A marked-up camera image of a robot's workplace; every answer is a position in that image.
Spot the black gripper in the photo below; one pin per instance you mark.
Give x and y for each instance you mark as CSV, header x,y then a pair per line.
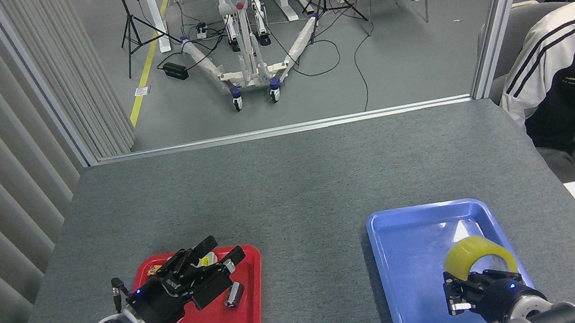
x,y
503,292
170,300

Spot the yellow tape roll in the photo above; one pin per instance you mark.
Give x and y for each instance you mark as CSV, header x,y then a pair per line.
x,y
469,251

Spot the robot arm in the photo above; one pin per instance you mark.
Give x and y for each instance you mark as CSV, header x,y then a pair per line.
x,y
545,317

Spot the small yellow labelled part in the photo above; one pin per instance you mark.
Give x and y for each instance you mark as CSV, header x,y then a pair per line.
x,y
154,269

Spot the blue plastic tray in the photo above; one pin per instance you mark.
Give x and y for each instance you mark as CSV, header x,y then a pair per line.
x,y
414,275

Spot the black power adapter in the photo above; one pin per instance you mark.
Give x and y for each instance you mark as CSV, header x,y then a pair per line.
x,y
176,71

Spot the white stand on wheels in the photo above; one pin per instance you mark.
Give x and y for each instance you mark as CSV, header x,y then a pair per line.
x,y
250,67

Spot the grey chair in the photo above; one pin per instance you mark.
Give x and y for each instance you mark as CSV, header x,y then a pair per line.
x,y
513,33

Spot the white push button switch box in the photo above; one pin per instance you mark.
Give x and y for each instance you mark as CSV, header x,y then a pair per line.
x,y
204,261

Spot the small black cylindrical switch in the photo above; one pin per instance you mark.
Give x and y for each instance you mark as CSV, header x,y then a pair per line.
x,y
234,295

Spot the silver table rail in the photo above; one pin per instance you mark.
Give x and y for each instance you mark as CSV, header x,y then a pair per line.
x,y
282,129

